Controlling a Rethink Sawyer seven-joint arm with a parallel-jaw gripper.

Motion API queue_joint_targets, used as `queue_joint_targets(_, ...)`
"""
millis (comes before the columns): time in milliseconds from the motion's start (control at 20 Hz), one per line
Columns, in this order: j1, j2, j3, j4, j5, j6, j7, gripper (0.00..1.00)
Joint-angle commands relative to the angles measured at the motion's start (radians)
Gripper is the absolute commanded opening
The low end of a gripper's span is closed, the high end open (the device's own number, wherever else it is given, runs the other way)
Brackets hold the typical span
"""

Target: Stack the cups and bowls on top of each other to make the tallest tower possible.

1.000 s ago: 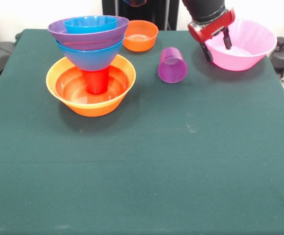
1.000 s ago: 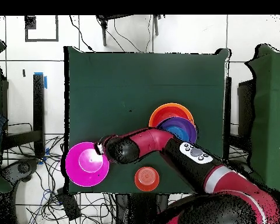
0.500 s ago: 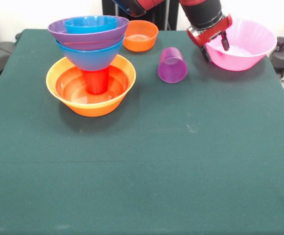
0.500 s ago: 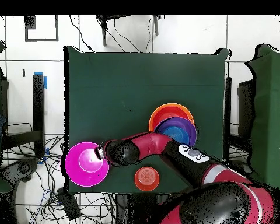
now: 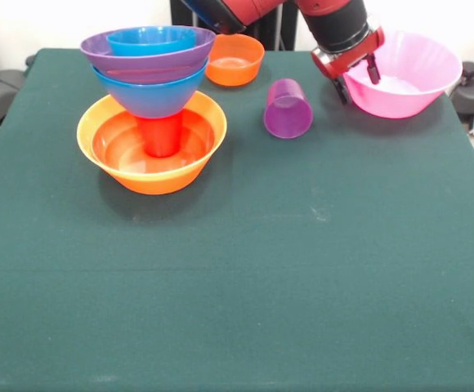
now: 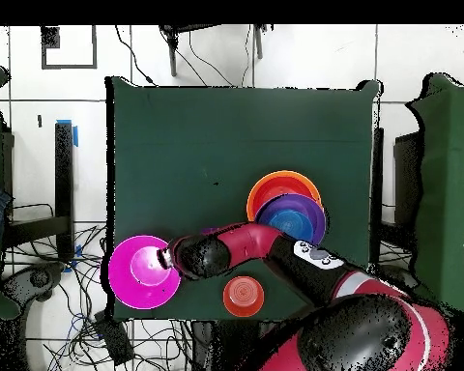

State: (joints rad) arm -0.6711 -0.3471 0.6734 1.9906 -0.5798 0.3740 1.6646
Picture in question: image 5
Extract wide red-orange bowl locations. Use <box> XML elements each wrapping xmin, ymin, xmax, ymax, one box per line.
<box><xmin>91</xmin><ymin>106</ymin><xmax>216</xmax><ymax>175</ymax></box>

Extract small blue bowl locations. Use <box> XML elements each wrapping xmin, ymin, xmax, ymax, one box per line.
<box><xmin>106</xmin><ymin>26</ymin><xmax>199</xmax><ymax>57</ymax></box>

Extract wide purple bowl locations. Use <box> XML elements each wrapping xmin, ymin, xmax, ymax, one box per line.
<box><xmin>79</xmin><ymin>27</ymin><xmax>217</xmax><ymax>86</ymax></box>

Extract red cup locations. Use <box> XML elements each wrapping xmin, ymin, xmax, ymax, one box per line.
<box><xmin>137</xmin><ymin>115</ymin><xmax>183</xmax><ymax>158</ymax></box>

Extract dark green table cloth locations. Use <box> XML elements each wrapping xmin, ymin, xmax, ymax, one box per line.
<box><xmin>0</xmin><ymin>47</ymin><xmax>474</xmax><ymax>392</ymax></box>

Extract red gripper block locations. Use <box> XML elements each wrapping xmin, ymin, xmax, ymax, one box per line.
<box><xmin>311</xmin><ymin>26</ymin><xmax>386</xmax><ymax>106</ymax></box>

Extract purple cup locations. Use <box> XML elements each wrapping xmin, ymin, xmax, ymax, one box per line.
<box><xmin>263</xmin><ymin>78</ymin><xmax>315</xmax><ymax>140</ymax></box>

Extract large orange bowl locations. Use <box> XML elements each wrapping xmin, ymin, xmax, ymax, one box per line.
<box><xmin>76</xmin><ymin>90</ymin><xmax>228</xmax><ymax>196</ymax></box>

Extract small red-orange bowl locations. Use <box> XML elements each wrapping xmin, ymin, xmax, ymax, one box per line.
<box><xmin>205</xmin><ymin>33</ymin><xmax>266</xmax><ymax>87</ymax></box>

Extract large blue bowl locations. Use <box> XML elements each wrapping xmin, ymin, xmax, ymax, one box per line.
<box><xmin>92</xmin><ymin>56</ymin><xmax>212</xmax><ymax>120</ymax></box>

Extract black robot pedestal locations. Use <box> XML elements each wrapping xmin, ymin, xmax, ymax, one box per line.
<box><xmin>170</xmin><ymin>0</ymin><xmax>315</xmax><ymax>51</ymax></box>

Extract large pink bowl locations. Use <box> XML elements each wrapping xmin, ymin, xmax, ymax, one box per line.
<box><xmin>342</xmin><ymin>30</ymin><xmax>464</xmax><ymax>120</ymax></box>

